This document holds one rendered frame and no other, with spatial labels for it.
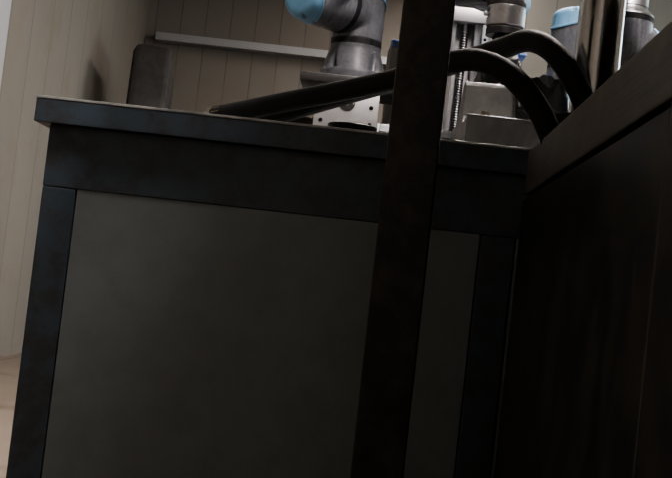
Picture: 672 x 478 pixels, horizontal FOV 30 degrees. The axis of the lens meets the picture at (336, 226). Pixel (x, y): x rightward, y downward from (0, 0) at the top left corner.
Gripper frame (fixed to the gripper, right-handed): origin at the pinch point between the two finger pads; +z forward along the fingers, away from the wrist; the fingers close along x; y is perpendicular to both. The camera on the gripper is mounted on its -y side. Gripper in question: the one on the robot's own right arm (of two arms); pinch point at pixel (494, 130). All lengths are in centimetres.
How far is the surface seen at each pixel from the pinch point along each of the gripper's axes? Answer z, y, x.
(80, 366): 49, -59, 60
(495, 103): 0.6, -35.5, 3.2
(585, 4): -7, -77, -4
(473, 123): 6.1, -47.8, 7.2
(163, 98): -80, 568, 170
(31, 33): -87, 429, 220
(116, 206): 25, -59, 58
